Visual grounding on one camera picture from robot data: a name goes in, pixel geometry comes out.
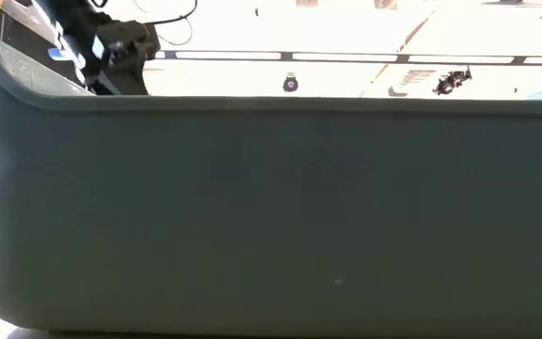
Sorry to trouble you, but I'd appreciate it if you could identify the black irregular object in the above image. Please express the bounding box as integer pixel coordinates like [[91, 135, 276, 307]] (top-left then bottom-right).
[[433, 66, 473, 97]]

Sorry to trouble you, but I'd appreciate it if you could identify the dark slate plastic bin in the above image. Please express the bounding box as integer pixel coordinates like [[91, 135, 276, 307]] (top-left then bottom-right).
[[0, 0, 542, 338]]

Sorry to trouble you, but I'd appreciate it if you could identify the long segmented horizontal rail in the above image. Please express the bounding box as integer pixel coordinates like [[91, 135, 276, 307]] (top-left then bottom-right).
[[47, 46, 542, 66]]

